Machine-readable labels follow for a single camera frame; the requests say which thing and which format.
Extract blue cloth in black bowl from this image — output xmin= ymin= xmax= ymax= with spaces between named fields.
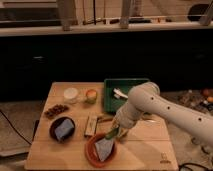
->
xmin=55 ymin=119 xmax=74 ymax=141

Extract blue cloth on orange plate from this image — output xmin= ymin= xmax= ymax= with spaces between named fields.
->
xmin=95 ymin=138 xmax=114 ymax=162

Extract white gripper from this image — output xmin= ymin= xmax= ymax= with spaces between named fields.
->
xmin=112 ymin=114 xmax=131 ymax=139

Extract wooden rectangular block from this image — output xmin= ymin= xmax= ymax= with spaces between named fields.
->
xmin=84 ymin=116 xmax=98 ymax=136

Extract wooden board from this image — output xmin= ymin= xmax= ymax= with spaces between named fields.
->
xmin=24 ymin=81 xmax=179 ymax=171

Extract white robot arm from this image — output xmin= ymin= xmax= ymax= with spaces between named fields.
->
xmin=115 ymin=82 xmax=213 ymax=147

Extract orange plate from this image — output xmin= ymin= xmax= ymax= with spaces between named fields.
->
xmin=85 ymin=133 xmax=116 ymax=168

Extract green pepper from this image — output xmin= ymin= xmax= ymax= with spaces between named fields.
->
xmin=105 ymin=127 xmax=119 ymax=140

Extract green tray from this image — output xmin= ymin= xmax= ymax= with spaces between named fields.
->
xmin=104 ymin=78 xmax=149 ymax=114

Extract yellow stick object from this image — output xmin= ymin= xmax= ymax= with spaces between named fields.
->
xmin=98 ymin=116 xmax=113 ymax=122

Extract black cable on left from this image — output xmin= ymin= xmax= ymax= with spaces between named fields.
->
xmin=0 ymin=109 xmax=33 ymax=147

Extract white round container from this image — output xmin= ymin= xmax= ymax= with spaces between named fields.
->
xmin=63 ymin=87 xmax=79 ymax=103

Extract white bone toy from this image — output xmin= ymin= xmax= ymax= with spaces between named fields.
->
xmin=113 ymin=88 xmax=128 ymax=99

